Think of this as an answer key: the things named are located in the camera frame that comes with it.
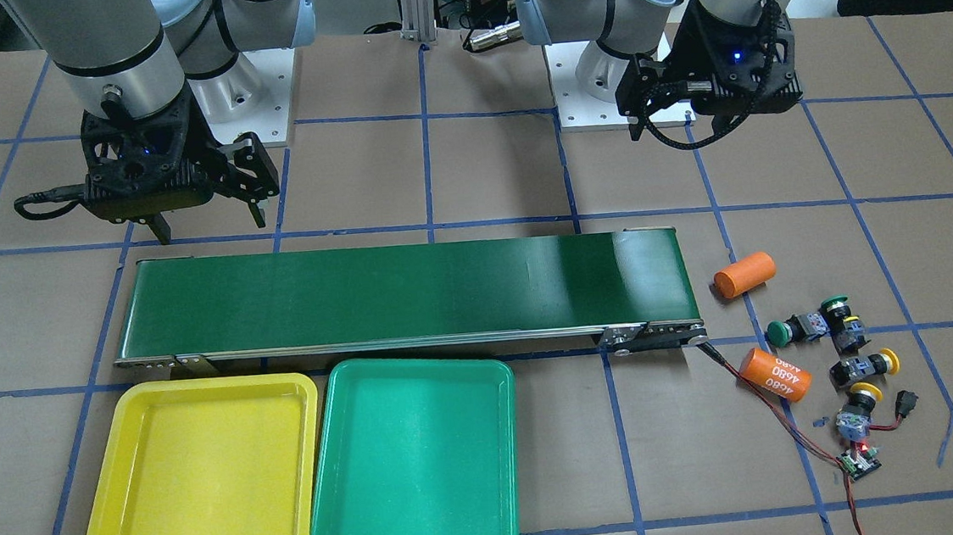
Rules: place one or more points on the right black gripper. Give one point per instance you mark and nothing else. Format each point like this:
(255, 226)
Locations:
(246, 172)

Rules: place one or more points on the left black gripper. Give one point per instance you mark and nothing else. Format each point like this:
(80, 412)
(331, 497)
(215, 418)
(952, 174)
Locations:
(685, 60)

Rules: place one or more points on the plain orange cylinder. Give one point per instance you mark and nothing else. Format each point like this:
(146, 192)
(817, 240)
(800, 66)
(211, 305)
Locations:
(745, 274)

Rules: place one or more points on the orange cylinder marked 4680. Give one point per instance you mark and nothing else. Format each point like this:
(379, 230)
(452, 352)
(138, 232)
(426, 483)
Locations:
(778, 376)

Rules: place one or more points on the yellow push button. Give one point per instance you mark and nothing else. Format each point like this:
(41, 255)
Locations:
(858, 368)
(854, 419)

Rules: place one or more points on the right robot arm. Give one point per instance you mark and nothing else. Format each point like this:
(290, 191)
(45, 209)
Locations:
(155, 78)

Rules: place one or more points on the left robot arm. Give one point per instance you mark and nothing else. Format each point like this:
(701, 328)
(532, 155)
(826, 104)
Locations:
(626, 29)

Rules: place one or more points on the green conveyor belt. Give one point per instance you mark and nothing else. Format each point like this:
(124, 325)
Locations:
(628, 289)

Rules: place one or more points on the green push button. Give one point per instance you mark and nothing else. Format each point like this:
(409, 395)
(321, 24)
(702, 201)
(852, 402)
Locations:
(847, 330)
(797, 329)

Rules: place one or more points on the yellow plastic tray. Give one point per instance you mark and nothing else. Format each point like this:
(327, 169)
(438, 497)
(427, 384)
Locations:
(219, 456)

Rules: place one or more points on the green plastic tray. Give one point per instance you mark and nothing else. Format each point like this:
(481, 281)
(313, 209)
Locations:
(418, 447)

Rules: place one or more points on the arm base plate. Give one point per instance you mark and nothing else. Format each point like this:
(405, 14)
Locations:
(253, 96)
(583, 80)

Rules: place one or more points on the black inline switch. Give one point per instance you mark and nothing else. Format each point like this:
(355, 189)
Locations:
(905, 403)

